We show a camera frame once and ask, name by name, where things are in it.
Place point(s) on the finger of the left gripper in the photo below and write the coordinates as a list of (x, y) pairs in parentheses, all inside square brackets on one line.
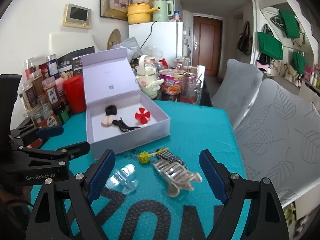
[(49, 132), (76, 150)]

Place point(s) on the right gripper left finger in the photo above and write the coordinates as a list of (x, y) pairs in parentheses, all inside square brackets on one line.
[(49, 217)]

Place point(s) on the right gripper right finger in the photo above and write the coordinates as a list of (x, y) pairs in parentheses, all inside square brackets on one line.
[(265, 219)]

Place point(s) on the pink round compact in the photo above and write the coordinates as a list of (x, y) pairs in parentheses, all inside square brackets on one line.
[(107, 121)]

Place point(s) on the black banana hair clip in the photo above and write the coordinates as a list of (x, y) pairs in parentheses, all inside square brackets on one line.
[(124, 127)]

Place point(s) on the black foam hair roller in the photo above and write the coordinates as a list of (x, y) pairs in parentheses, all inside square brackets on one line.
[(111, 110)]

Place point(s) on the red plastic propeller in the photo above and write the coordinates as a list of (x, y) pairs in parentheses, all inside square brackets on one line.
[(143, 116)]

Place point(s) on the translucent beige claw clip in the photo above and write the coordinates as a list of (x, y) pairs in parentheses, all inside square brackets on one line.
[(177, 176)]

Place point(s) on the clear jar orange label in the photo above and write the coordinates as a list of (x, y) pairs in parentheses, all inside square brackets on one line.
[(44, 116)]

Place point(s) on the green black small jar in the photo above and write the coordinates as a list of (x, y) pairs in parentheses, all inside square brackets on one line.
[(61, 113)]

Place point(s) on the orange peel spice jar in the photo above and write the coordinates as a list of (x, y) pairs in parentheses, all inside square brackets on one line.
[(51, 92)]

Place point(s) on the lilac open gift box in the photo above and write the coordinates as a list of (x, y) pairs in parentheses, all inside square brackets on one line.
[(109, 80)]

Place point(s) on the red plastic canister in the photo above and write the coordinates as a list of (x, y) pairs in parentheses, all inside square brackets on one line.
[(75, 94)]

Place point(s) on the yellow-green wrapped lollipop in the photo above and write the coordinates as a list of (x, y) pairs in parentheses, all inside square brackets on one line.
[(144, 157)]

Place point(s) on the purple label jar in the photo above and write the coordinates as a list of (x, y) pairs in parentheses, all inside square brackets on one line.
[(52, 66)]

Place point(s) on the black snack package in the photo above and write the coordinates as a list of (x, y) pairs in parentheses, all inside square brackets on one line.
[(70, 64)]

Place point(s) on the near grey leaf chair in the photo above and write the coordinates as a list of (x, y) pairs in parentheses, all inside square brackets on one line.
[(279, 139)]

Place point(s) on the grey leaf chair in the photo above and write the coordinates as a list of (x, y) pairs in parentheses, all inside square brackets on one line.
[(238, 89), (279, 139)]

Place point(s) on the black white gingham bow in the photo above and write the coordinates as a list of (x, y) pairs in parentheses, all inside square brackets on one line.
[(171, 158)]

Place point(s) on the white cartoon dog pot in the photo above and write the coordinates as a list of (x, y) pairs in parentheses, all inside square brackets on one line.
[(147, 77)]

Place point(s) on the purple instant noodle cup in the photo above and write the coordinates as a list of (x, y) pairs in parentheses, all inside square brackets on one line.
[(172, 80)]

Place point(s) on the woven straw fan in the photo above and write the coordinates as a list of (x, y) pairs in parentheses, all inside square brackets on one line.
[(114, 39)]

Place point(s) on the glass mug with straw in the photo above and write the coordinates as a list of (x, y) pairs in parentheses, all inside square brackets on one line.
[(190, 89)]

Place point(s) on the white refrigerator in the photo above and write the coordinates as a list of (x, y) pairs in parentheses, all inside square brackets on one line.
[(163, 38)]

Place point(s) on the far grey leaf chair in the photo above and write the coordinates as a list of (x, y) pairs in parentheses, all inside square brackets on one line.
[(238, 89)]

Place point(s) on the yellow cooking pot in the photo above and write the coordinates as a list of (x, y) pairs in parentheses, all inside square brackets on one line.
[(140, 13)]

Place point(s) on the green tote bag lower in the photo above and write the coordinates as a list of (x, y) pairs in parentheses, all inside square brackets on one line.
[(298, 62)]

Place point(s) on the green tote bag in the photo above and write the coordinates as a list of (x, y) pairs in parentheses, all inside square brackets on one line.
[(298, 62), (269, 45), (287, 22)]

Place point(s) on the green electric kettle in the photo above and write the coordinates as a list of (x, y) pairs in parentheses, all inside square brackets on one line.
[(164, 12)]

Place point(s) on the brown wooden door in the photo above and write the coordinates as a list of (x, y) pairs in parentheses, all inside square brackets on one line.
[(207, 42)]

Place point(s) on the green tote bag left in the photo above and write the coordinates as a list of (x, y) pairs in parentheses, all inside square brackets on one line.
[(269, 45)]

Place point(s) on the black hanging handbag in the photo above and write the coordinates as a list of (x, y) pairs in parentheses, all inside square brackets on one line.
[(245, 41)]

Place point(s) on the green tote bag upper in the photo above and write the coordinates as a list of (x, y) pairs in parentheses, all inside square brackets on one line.
[(287, 22)]

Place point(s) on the wall intercom screen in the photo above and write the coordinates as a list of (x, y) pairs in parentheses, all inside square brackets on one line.
[(76, 16)]

